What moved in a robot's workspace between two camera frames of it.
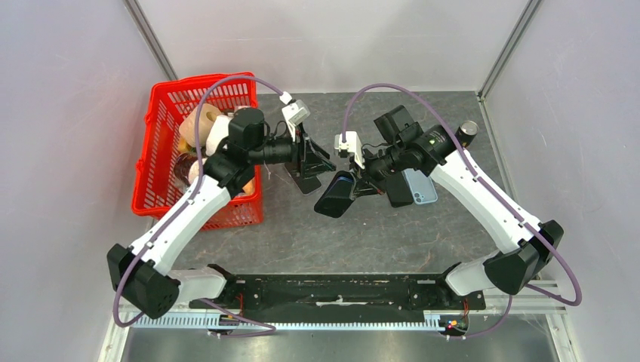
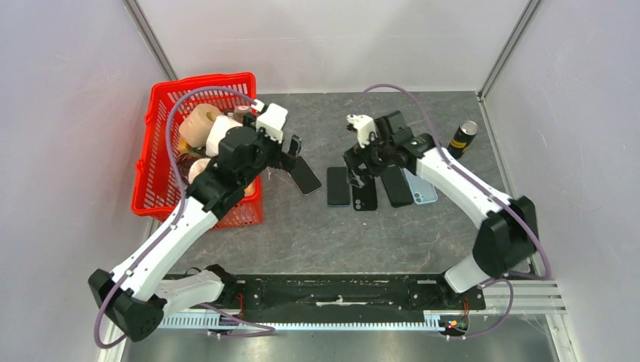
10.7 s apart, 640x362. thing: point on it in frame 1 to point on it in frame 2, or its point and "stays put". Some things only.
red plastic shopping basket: x=155 y=190 stays put
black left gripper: x=313 y=159 to x=284 y=160
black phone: x=338 y=195 to x=365 y=197
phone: x=308 y=185 stays put
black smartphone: x=398 y=190 stays put
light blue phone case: x=420 y=186 stays put
